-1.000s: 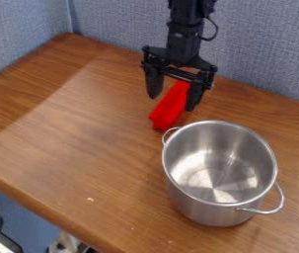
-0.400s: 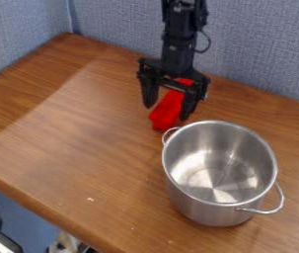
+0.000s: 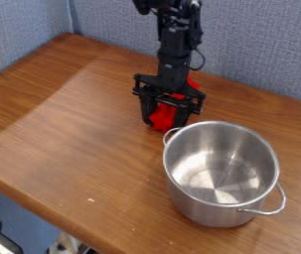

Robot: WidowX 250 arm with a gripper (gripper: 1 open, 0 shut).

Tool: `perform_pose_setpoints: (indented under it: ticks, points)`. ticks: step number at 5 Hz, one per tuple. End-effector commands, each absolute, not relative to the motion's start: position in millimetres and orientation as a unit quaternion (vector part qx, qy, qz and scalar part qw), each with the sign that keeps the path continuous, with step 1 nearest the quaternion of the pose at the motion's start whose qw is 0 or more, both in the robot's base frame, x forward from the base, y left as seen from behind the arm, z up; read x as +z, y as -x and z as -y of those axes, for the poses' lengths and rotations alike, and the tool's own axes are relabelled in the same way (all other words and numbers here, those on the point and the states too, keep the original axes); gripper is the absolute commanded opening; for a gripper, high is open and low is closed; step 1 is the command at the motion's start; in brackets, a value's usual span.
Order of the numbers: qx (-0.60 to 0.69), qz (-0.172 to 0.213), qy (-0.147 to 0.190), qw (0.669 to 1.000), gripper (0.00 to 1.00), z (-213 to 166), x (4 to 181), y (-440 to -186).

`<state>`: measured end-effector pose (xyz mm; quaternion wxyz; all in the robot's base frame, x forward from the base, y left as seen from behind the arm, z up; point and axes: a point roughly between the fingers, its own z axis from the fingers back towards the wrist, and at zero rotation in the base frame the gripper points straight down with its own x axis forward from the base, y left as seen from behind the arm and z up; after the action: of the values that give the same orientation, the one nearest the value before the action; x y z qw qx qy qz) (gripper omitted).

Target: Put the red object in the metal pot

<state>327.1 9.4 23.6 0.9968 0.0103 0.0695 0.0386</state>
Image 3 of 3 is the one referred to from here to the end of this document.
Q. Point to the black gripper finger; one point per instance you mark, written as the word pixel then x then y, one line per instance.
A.
pixel 181 116
pixel 147 106

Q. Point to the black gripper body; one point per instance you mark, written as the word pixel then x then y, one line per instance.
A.
pixel 170 80

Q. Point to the red plastic block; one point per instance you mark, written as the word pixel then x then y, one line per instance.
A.
pixel 162 116

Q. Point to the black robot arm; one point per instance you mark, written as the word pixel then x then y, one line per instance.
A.
pixel 178 21

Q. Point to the stainless steel pot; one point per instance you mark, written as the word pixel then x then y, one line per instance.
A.
pixel 222 171

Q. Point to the pale object under table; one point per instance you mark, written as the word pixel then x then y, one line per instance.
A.
pixel 67 245

